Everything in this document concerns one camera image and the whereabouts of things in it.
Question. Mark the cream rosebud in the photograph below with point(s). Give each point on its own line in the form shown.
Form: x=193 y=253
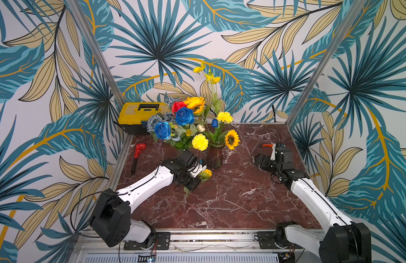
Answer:
x=200 y=128

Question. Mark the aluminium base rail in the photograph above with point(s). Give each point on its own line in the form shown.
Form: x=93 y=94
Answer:
x=192 y=246

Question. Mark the red rose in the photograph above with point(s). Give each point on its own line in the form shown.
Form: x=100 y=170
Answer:
x=177 y=106

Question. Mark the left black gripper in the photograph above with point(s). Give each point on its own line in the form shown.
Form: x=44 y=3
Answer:
x=195 y=183

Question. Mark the tall yellow blossom stem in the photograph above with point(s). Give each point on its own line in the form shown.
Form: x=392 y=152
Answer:
x=212 y=102

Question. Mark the grey rose back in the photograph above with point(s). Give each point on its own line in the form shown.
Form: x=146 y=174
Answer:
x=171 y=100

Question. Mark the tall sunflower at back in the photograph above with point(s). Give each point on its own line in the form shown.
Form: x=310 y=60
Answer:
x=196 y=104

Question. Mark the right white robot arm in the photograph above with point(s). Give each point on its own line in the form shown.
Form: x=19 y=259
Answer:
x=342 y=240

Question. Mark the blue rose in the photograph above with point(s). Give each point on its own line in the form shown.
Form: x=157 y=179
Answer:
x=184 y=116
x=163 y=130

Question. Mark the red pipe wrench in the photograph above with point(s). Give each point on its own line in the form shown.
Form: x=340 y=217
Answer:
x=138 y=149

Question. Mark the grey rose left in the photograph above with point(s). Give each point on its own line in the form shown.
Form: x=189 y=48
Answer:
x=153 y=121

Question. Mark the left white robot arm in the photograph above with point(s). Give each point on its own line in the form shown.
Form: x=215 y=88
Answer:
x=111 y=217

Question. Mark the grey rose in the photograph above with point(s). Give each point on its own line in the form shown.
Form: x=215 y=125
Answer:
x=171 y=100
x=153 y=121

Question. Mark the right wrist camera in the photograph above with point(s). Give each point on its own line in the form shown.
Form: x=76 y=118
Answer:
x=273 y=154

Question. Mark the small blue tulip bud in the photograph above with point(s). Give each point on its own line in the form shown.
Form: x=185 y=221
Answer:
x=215 y=123

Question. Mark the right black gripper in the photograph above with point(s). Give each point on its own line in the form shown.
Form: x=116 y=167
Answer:
x=267 y=160

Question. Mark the yellow black toolbox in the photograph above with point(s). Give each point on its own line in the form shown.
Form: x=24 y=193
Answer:
x=134 y=116

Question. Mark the dark ribbed glass vase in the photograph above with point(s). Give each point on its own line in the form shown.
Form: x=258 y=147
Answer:
x=214 y=158

